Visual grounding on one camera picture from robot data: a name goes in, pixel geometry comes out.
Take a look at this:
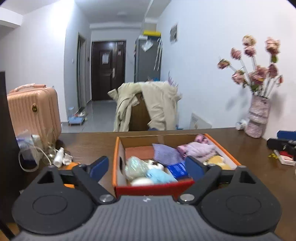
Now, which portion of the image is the blue low rack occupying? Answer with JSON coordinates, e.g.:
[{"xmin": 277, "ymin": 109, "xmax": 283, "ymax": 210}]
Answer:
[{"xmin": 68, "ymin": 113, "xmax": 87, "ymax": 127}]

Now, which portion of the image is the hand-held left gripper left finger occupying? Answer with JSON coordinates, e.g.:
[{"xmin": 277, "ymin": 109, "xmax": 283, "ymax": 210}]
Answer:
[{"xmin": 37, "ymin": 156, "xmax": 116, "ymax": 205}]

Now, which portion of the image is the blue packet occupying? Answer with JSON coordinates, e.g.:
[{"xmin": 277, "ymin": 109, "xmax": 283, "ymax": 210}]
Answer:
[{"xmin": 166, "ymin": 162, "xmax": 193, "ymax": 179}]

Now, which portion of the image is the orange pouch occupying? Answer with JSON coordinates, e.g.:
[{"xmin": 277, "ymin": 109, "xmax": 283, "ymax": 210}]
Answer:
[{"xmin": 63, "ymin": 162, "xmax": 80, "ymax": 188}]

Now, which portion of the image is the beige coat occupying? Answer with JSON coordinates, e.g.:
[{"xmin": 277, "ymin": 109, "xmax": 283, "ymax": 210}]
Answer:
[{"xmin": 107, "ymin": 82, "xmax": 182, "ymax": 132}]

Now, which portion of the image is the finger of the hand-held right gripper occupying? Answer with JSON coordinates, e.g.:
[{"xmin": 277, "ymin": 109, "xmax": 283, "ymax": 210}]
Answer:
[
  {"xmin": 267, "ymin": 138, "xmax": 289, "ymax": 151},
  {"xmin": 277, "ymin": 130, "xmax": 296, "ymax": 141}
]

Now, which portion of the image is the white round puff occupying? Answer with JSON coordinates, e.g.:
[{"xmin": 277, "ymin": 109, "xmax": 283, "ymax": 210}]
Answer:
[{"xmin": 130, "ymin": 177, "xmax": 155, "ymax": 186}]

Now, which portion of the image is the pink purple fuzzy cloth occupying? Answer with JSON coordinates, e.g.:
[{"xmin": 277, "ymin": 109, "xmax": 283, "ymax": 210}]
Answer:
[{"xmin": 194, "ymin": 134, "xmax": 211, "ymax": 145}]

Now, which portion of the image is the clear plastic bag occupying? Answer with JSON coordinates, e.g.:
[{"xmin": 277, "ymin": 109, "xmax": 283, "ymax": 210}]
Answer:
[{"xmin": 141, "ymin": 39, "xmax": 153, "ymax": 52}]

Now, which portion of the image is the white soft toy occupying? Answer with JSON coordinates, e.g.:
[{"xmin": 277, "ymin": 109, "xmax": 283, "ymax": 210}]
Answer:
[{"xmin": 148, "ymin": 159, "xmax": 166, "ymax": 172}]

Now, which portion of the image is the clear bag with supplies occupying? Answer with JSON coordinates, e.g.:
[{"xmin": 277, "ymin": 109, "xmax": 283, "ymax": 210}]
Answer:
[{"xmin": 16, "ymin": 130, "xmax": 58, "ymax": 172}]

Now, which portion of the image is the pink flower bouquet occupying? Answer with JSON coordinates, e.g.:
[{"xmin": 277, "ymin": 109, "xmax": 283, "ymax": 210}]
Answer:
[{"xmin": 217, "ymin": 35, "xmax": 284, "ymax": 98}]

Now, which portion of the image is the dark brown door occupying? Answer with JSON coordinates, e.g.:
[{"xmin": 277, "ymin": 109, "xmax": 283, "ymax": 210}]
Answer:
[{"xmin": 91, "ymin": 40, "xmax": 126, "ymax": 101}]

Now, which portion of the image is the side doorway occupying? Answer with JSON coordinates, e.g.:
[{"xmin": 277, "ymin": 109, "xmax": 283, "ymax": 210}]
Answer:
[{"xmin": 77, "ymin": 32, "xmax": 87, "ymax": 108}]

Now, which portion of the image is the framed wall picture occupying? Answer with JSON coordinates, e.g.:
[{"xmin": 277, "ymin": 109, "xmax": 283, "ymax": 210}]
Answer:
[{"xmin": 169, "ymin": 24, "xmax": 178, "ymax": 44}]

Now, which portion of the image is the pink patterned vase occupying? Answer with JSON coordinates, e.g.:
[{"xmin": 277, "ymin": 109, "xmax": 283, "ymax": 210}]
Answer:
[{"xmin": 244, "ymin": 95, "xmax": 271, "ymax": 139}]

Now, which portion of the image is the white flat panel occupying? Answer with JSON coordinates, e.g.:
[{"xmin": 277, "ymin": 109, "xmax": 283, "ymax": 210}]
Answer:
[{"xmin": 190, "ymin": 112, "xmax": 212, "ymax": 130}]

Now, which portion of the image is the red cardboard box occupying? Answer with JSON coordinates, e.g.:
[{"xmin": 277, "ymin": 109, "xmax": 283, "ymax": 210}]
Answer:
[{"xmin": 112, "ymin": 133, "xmax": 242, "ymax": 198}]

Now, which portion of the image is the purple knitted cloth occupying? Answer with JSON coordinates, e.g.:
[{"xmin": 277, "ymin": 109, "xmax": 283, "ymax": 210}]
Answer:
[{"xmin": 152, "ymin": 144, "xmax": 185, "ymax": 166}]

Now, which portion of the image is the purple decorative bouquet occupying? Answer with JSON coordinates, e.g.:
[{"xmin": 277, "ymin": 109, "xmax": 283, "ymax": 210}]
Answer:
[{"xmin": 167, "ymin": 71, "xmax": 183, "ymax": 100}]

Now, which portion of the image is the white printed cup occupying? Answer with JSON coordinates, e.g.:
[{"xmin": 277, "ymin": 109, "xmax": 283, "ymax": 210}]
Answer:
[{"xmin": 235, "ymin": 119, "xmax": 248, "ymax": 131}]

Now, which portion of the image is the grey refrigerator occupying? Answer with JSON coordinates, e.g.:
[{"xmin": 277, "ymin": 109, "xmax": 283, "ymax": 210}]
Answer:
[{"xmin": 135, "ymin": 36, "xmax": 162, "ymax": 82}]

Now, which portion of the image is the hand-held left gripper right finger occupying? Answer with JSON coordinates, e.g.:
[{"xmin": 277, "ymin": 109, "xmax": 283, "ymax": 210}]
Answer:
[{"xmin": 177, "ymin": 156, "xmax": 256, "ymax": 205}]

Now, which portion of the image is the lavender fluffy cloth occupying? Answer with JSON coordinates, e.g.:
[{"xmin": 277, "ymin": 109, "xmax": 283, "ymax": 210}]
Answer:
[{"xmin": 177, "ymin": 142, "xmax": 219, "ymax": 163}]

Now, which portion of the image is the light blue plush toy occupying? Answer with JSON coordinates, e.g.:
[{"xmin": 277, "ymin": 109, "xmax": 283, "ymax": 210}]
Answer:
[{"xmin": 146, "ymin": 168, "xmax": 178, "ymax": 184}]

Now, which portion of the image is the yellow plush toy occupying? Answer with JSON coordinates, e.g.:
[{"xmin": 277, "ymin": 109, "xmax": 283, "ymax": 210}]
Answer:
[{"xmin": 203, "ymin": 155, "xmax": 233, "ymax": 171}]

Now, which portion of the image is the pink ribbed suitcase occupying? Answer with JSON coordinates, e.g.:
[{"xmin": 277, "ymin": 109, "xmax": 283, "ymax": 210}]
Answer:
[{"xmin": 7, "ymin": 84, "xmax": 62, "ymax": 142}]

